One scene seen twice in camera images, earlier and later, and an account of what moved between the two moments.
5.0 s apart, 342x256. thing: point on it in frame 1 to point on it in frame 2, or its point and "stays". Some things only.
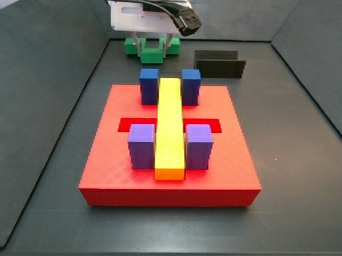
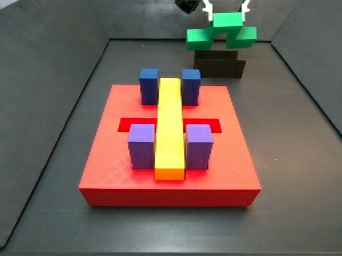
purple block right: [197, 146] stays
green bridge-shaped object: [152, 55] to [228, 24]
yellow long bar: [168, 163] stays
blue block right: [191, 81] stays
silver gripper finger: [169, 35] to [244, 9]
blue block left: [148, 76] stays
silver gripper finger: [133, 36] to [208, 8]
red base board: [112, 184] stays
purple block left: [141, 138] stays
